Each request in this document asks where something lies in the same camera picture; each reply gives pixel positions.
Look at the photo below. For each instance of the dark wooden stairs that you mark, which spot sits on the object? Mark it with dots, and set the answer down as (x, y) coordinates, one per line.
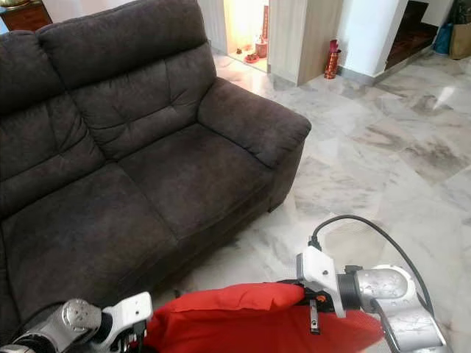
(408, 33)

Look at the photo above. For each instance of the teal bag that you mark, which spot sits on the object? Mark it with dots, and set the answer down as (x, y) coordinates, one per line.
(441, 38)

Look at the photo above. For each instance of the red bronze vase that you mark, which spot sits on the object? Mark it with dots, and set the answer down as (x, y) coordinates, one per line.
(331, 60)

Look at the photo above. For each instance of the dark brown two-seat sofa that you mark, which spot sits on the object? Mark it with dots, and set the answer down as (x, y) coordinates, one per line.
(132, 162)

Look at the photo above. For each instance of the red pillow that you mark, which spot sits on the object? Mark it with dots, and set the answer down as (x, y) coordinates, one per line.
(250, 320)

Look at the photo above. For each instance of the brown bag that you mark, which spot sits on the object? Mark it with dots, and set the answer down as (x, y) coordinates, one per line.
(461, 41)

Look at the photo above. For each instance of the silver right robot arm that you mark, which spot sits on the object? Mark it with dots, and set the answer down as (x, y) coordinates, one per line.
(390, 294)

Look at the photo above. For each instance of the light wooden pillar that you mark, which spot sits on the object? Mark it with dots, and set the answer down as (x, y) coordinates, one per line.
(302, 37)

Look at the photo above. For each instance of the small red jar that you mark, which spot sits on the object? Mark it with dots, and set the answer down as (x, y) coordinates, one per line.
(260, 48)

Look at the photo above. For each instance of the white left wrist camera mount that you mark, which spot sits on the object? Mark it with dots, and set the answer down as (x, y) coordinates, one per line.
(126, 309)

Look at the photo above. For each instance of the brass bowl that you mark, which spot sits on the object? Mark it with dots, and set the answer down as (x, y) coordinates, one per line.
(16, 3)

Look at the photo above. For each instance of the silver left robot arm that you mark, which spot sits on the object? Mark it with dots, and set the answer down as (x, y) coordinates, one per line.
(66, 323)

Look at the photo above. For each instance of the brown wooden cabinet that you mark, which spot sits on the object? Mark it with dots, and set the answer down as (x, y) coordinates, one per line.
(28, 16)

